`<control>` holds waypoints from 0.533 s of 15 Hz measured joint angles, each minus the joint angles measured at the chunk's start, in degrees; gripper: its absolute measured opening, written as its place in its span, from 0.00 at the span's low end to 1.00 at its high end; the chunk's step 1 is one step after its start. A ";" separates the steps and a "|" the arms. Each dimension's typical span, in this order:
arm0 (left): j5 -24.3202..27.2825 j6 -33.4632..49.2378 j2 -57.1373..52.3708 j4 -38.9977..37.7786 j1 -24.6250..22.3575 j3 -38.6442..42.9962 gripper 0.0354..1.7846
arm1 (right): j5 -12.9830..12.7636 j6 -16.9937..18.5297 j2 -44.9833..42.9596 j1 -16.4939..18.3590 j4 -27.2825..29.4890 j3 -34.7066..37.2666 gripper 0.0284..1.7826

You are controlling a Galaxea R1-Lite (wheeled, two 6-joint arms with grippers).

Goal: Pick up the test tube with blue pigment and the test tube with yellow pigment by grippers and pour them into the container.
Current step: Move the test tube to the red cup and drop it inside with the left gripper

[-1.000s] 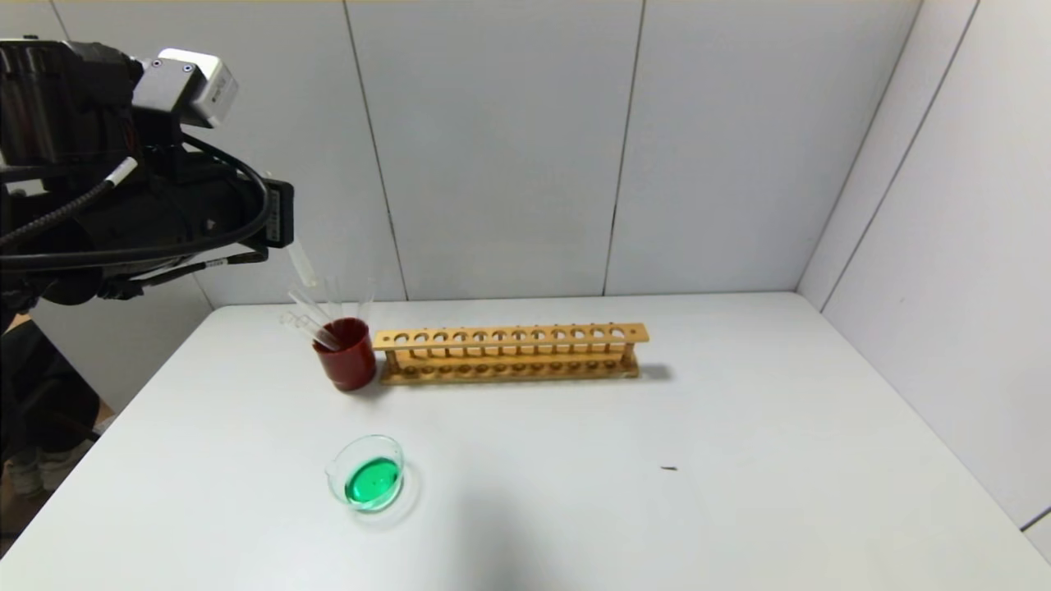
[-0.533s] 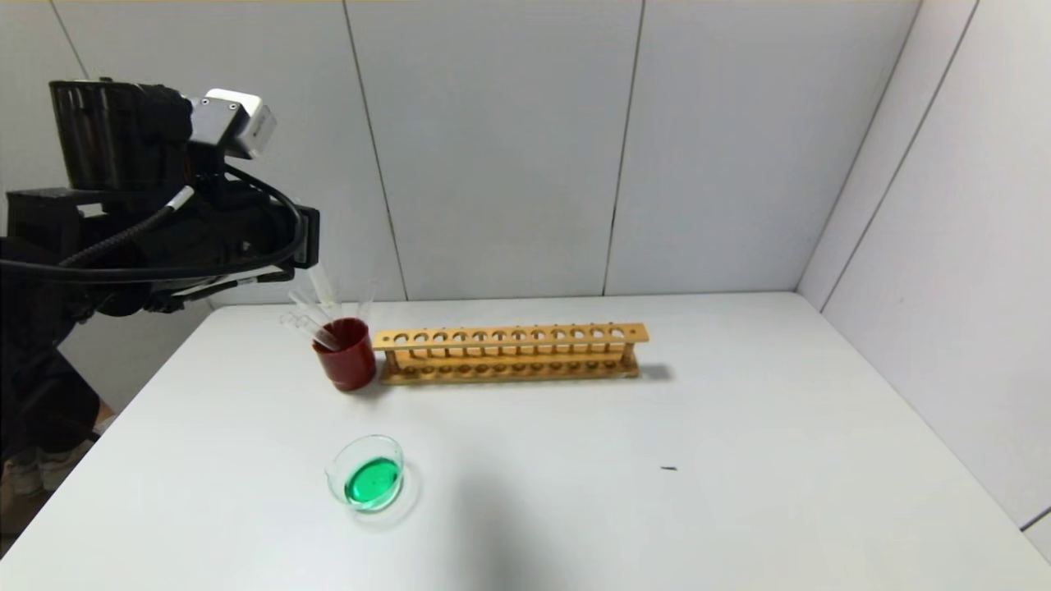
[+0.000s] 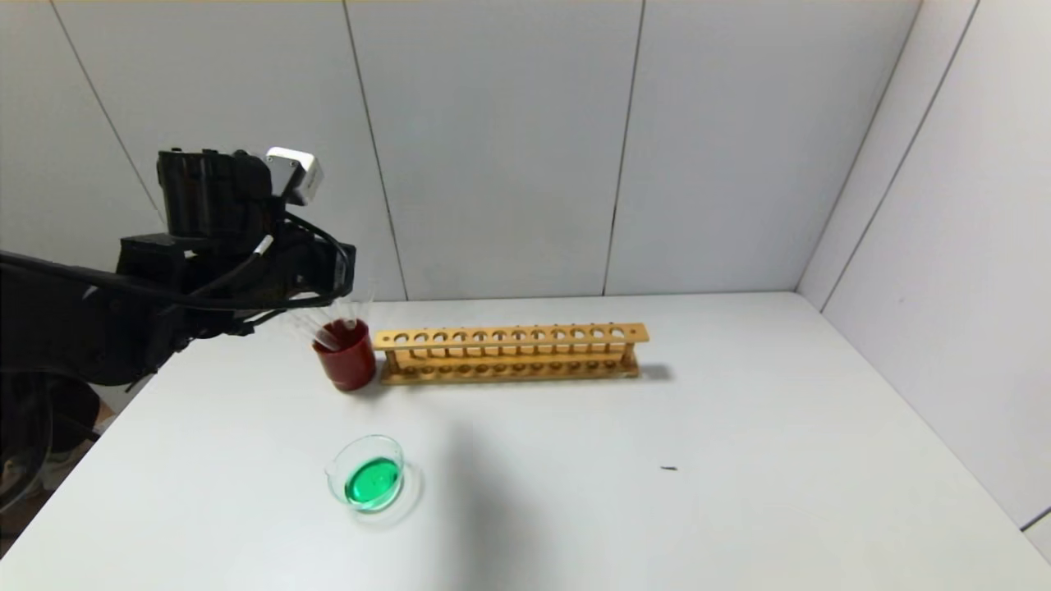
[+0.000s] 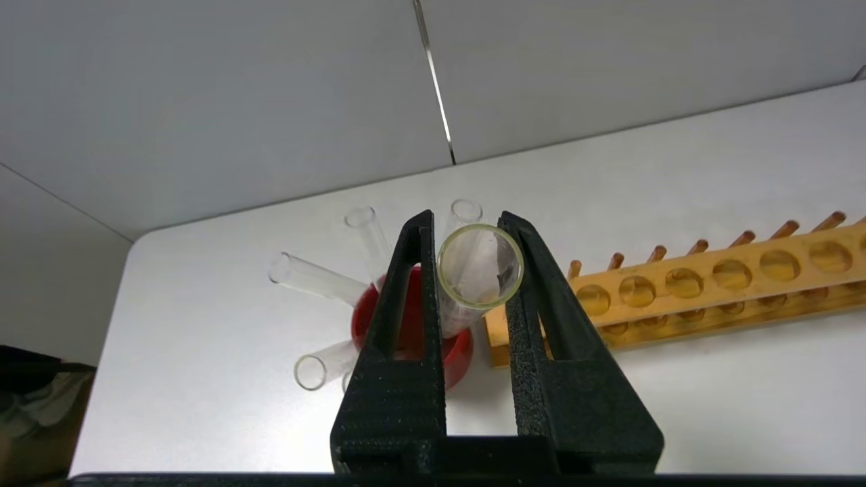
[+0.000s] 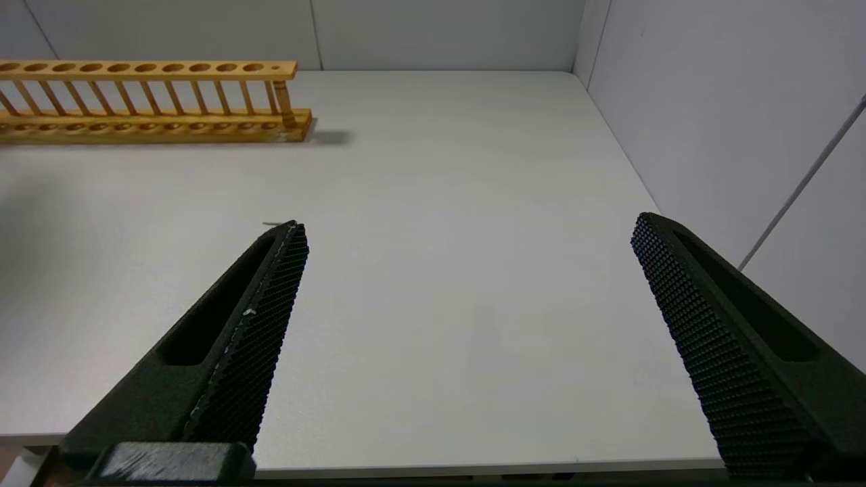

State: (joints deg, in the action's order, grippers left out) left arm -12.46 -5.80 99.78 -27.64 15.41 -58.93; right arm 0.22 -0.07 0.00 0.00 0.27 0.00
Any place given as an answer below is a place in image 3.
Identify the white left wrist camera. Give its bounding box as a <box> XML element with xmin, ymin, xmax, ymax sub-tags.
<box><xmin>264</xmin><ymin>147</ymin><xmax>324</xmax><ymax>206</ymax></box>

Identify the black looped cable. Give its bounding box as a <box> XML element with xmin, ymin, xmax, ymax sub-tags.
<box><xmin>0</xmin><ymin>373</ymin><xmax>54</xmax><ymax>514</ymax></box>

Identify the clear glass dish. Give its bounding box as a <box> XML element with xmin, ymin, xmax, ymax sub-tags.
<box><xmin>326</xmin><ymin>435</ymin><xmax>421</xmax><ymax>528</ymax></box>

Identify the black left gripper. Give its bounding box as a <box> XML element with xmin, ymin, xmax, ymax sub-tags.
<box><xmin>276</xmin><ymin>230</ymin><xmax>357</xmax><ymax>303</ymax></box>

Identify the wooden test tube rack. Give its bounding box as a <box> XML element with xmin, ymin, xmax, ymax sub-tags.
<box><xmin>374</xmin><ymin>323</ymin><xmax>649</xmax><ymax>387</ymax></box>

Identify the grey white sneaker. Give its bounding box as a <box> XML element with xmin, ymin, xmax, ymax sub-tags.
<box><xmin>41</xmin><ymin>447</ymin><xmax>83</xmax><ymax>489</ymax></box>

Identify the red plastic cup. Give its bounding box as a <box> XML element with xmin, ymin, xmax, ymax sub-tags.
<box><xmin>312</xmin><ymin>318</ymin><xmax>378</xmax><ymax>392</ymax></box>

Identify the person's black trousered leg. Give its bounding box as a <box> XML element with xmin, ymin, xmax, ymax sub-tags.
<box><xmin>45</xmin><ymin>378</ymin><xmax>101</xmax><ymax>448</ymax></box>

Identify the black camera cable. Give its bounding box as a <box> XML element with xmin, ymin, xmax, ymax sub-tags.
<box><xmin>0</xmin><ymin>212</ymin><xmax>352</xmax><ymax>311</ymax></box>

